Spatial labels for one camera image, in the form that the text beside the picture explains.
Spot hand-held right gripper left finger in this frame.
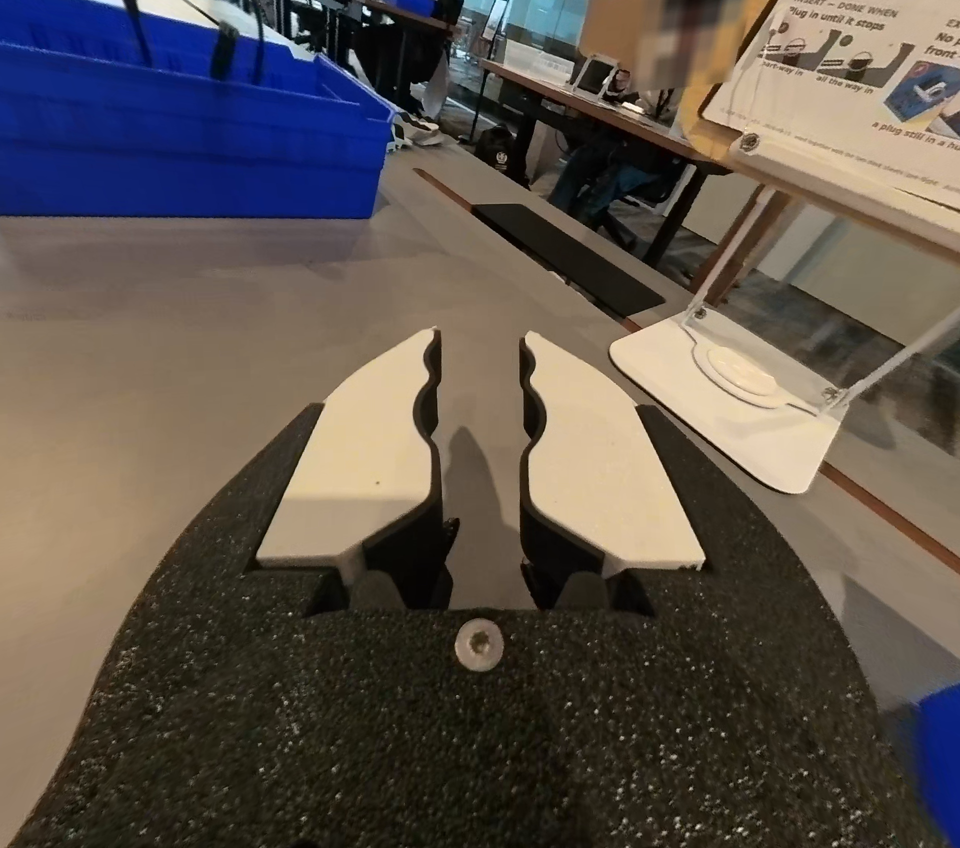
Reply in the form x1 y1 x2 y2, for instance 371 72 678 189
255 326 445 573

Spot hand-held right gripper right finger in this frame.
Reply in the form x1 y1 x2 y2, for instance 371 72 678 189
517 329 708 575

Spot blue plastic bin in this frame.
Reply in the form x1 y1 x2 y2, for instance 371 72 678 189
891 681 960 848
0 0 399 221

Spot white board stand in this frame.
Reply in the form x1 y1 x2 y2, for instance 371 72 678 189
607 184 960 497

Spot black rectangular pad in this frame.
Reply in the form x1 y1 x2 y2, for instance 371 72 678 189
472 201 669 320

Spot black backpack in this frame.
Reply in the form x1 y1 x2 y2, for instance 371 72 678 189
471 122 540 191

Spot black white plastic parts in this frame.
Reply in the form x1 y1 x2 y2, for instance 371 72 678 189
388 110 447 150

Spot wooden top office desk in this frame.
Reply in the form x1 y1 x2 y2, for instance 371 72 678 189
476 56 736 268

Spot white tablet stand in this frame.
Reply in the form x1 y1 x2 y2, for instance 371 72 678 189
573 54 624 95

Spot instruction sheet on board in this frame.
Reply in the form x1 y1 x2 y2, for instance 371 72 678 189
684 0 960 213

